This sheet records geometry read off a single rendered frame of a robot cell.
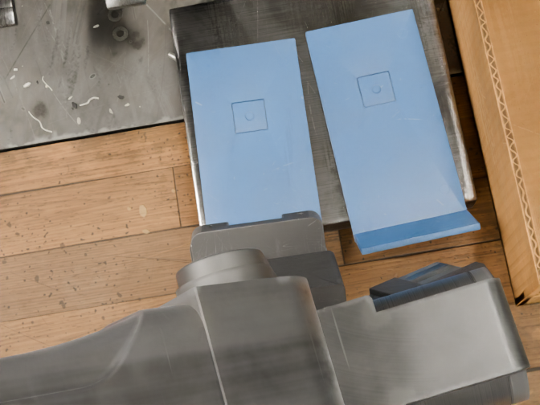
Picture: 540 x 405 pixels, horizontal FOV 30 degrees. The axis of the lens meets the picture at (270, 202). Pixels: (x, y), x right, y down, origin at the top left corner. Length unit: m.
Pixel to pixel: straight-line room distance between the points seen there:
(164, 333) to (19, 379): 0.05
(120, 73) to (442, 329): 0.36
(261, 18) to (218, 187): 0.12
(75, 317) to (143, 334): 0.34
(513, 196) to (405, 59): 0.12
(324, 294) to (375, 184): 0.18
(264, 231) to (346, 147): 0.15
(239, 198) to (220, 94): 0.07
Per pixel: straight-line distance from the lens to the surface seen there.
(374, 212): 0.61
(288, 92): 0.64
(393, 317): 0.39
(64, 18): 0.70
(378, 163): 0.62
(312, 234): 0.49
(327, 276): 0.46
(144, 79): 0.67
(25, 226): 0.66
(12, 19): 0.62
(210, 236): 0.49
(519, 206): 0.58
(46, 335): 0.65
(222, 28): 0.66
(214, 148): 0.63
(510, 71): 0.67
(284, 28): 0.66
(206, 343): 0.31
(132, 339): 0.30
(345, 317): 0.39
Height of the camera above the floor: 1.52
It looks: 75 degrees down
